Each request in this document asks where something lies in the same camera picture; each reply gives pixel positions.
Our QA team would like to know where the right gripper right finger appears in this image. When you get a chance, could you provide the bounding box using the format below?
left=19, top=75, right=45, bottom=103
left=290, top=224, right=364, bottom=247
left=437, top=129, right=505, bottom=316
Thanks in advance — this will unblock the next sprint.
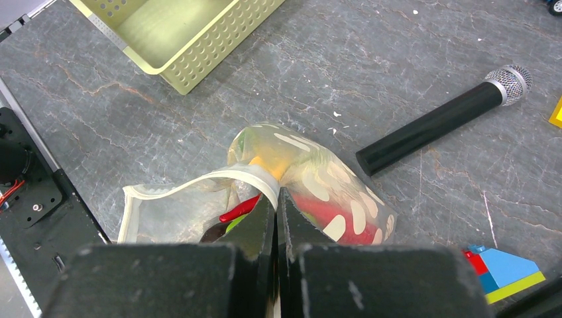
left=277, top=189, right=493, bottom=317

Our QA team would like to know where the pale green plastic basket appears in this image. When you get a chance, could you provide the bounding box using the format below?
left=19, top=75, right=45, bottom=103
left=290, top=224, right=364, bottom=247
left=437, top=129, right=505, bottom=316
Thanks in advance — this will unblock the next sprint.
left=73, top=0, right=281, bottom=95

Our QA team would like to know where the red toy tomato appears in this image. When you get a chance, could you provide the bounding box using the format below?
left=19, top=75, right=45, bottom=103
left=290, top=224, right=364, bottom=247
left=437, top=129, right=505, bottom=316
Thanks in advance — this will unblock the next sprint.
left=293, top=194, right=384, bottom=245

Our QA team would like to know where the red toy chili pepper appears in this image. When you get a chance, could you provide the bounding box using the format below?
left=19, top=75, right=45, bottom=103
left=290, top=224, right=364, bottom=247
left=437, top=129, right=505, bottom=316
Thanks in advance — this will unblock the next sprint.
left=219, top=195, right=261, bottom=223

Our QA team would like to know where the yellow toy brick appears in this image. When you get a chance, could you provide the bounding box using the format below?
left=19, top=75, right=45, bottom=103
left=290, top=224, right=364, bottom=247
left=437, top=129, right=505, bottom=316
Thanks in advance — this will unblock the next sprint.
left=548, top=97, right=562, bottom=129

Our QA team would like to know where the clear dotted zip bag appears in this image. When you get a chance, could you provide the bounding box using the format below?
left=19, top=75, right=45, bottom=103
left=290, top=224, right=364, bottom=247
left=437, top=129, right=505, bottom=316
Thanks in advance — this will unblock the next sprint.
left=118, top=123, right=397, bottom=244

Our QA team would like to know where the bright green toy leaf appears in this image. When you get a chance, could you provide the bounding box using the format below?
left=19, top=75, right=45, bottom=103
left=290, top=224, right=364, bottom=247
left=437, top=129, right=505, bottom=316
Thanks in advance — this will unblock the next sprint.
left=225, top=215, right=247, bottom=234

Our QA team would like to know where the blue toy car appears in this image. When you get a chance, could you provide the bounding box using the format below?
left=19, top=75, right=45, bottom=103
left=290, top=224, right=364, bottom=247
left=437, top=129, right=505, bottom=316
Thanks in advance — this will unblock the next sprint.
left=547, top=0, right=562, bottom=17

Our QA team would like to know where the black microphone silver head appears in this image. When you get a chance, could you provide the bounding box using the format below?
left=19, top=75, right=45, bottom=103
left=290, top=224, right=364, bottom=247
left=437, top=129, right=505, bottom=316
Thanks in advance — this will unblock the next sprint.
left=356, top=65, right=533, bottom=176

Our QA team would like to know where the yellow toy fruit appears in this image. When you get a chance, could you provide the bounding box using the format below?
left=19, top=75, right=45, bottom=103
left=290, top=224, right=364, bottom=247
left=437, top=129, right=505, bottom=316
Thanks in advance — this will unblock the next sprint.
left=250, top=144, right=298, bottom=181

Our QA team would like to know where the red blue toy block house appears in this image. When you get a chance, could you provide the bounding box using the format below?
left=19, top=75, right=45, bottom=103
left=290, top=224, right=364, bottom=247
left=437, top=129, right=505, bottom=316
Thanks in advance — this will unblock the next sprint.
left=463, top=245, right=545, bottom=304

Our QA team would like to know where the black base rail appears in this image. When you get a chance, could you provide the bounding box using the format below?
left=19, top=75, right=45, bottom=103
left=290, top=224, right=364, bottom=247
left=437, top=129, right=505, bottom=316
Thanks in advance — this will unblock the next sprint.
left=1, top=107, right=110, bottom=317

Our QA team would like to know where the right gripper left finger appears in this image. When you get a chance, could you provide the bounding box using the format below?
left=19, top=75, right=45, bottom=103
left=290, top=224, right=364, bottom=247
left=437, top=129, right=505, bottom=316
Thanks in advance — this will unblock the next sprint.
left=43, top=198, right=276, bottom=317

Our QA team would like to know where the dark purple toy fruit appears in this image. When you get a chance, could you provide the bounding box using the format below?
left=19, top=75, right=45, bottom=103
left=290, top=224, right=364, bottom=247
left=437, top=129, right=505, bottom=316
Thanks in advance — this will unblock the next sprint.
left=200, top=223, right=229, bottom=243

